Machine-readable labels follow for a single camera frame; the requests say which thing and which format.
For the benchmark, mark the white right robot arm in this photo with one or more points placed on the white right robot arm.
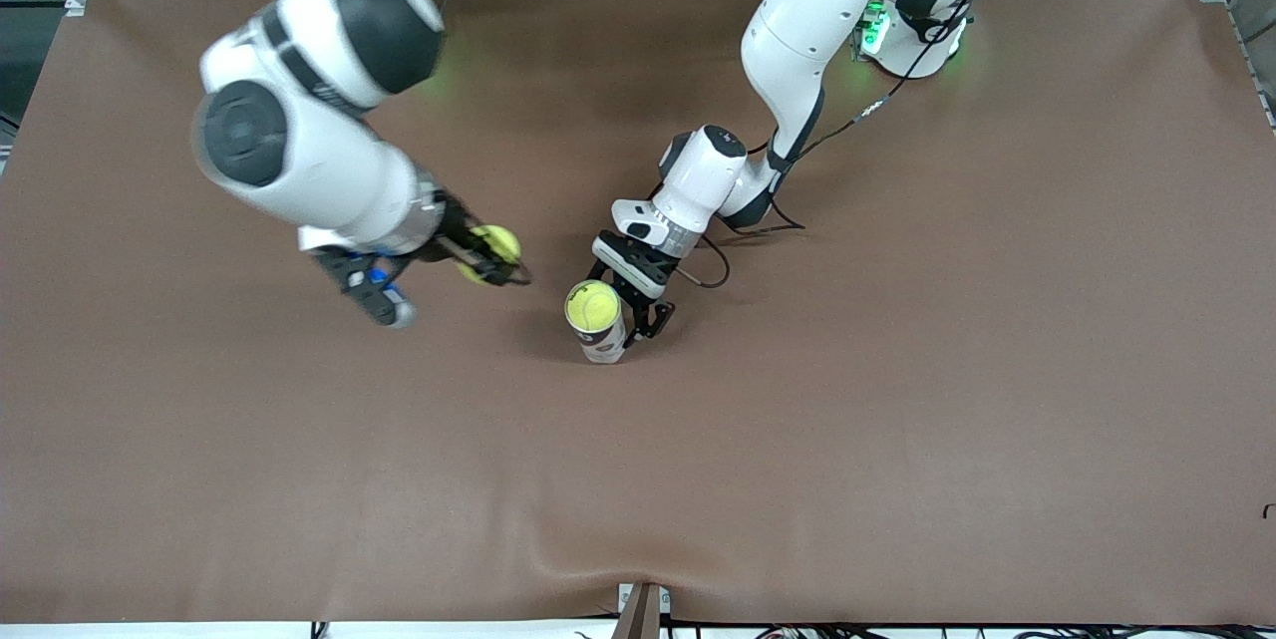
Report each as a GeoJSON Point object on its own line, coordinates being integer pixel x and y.
{"type": "Point", "coordinates": [299, 141]}

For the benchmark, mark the white blue tennis ball can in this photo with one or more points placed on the white blue tennis ball can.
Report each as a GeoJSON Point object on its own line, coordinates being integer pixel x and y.
{"type": "Point", "coordinates": [606, 348]}

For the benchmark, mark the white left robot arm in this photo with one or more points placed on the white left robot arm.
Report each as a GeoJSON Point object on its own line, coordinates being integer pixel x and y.
{"type": "Point", "coordinates": [797, 31]}

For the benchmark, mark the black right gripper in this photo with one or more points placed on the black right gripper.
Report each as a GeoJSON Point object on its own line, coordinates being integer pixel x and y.
{"type": "Point", "coordinates": [455, 227]}

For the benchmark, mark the yellow-green tennis ball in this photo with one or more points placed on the yellow-green tennis ball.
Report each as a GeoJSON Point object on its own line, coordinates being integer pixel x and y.
{"type": "Point", "coordinates": [593, 305]}
{"type": "Point", "coordinates": [498, 242]}

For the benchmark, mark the brown table mat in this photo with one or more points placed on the brown table mat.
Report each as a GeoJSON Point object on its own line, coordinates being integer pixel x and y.
{"type": "Point", "coordinates": [897, 370]}

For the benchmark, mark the metal table clamp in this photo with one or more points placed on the metal table clamp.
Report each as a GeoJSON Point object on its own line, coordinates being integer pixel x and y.
{"type": "Point", "coordinates": [643, 614]}

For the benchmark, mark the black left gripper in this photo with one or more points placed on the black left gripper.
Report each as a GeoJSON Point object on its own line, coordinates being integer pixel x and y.
{"type": "Point", "coordinates": [641, 294]}

